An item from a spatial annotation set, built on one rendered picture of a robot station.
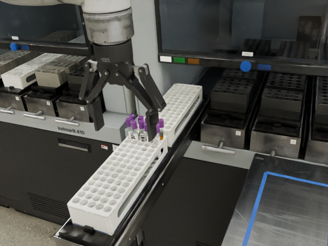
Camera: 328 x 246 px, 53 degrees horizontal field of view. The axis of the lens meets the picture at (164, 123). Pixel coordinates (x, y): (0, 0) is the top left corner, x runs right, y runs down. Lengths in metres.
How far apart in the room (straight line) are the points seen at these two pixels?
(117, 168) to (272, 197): 0.34
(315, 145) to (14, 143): 1.20
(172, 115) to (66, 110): 0.47
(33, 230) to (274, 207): 1.45
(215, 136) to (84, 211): 0.50
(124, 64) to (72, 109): 0.61
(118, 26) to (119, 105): 0.64
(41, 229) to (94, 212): 1.28
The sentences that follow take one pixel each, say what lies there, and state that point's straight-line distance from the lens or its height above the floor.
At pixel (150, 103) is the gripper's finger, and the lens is 0.67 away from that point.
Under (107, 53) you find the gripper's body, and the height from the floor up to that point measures 1.13.
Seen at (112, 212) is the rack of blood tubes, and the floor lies 0.86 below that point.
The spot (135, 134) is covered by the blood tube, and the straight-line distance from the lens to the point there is 0.83.
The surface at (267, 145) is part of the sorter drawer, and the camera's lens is 1.00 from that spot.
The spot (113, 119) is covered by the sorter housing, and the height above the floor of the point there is 0.73.
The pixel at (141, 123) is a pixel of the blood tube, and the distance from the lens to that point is 0.81.
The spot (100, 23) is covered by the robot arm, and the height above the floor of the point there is 1.19.
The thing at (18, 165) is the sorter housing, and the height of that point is 0.43.
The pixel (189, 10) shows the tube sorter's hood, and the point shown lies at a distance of 0.98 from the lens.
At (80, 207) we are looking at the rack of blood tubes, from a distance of 0.69.
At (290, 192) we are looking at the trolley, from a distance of 0.77.
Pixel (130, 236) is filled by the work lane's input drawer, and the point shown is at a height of 0.78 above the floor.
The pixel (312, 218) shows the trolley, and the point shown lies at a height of 0.82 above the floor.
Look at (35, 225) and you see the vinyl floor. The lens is 1.97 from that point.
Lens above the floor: 1.33
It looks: 31 degrees down
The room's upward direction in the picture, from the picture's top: 4 degrees counter-clockwise
